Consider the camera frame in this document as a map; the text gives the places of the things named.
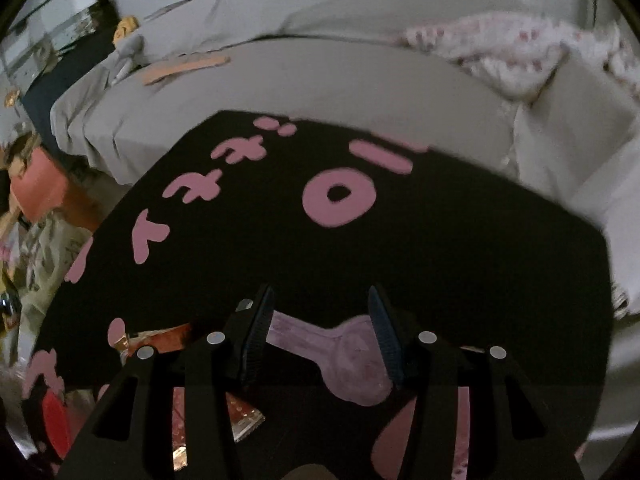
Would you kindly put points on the red orange snack packet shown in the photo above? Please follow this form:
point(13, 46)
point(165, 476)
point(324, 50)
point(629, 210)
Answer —
point(247, 415)

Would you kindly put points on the orange flat strip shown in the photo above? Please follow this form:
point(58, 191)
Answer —
point(185, 67)

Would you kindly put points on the beige bag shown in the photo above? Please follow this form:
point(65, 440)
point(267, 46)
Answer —
point(50, 260)

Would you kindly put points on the black cabinet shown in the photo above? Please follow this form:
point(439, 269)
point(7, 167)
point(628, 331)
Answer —
point(65, 75)

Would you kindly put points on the red and pink cup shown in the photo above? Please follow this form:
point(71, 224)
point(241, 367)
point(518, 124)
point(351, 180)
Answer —
point(55, 425)

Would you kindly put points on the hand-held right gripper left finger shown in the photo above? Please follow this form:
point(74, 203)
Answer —
point(257, 340)

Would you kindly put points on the pink floral blanket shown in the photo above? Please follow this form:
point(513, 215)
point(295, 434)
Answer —
point(500, 55)

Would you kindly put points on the orange wall ornament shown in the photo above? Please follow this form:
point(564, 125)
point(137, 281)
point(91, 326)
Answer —
point(12, 98)

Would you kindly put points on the pink chair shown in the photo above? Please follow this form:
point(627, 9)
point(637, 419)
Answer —
point(40, 185)

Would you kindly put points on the glass tank with black frame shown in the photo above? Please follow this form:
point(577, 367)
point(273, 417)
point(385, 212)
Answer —
point(50, 25)

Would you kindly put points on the grey plush toy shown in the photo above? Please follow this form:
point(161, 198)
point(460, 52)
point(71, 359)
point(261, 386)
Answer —
point(127, 50)

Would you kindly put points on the yellow plush toy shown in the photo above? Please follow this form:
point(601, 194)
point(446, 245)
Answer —
point(125, 27)

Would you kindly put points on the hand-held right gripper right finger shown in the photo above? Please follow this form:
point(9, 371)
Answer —
point(385, 345)

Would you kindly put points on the grey sofa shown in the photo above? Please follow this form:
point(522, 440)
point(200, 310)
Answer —
point(300, 85)

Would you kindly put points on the white fringed throw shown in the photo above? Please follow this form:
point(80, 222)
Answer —
point(610, 210)

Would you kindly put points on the black mat with pink print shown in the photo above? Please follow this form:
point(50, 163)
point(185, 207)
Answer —
point(450, 240)

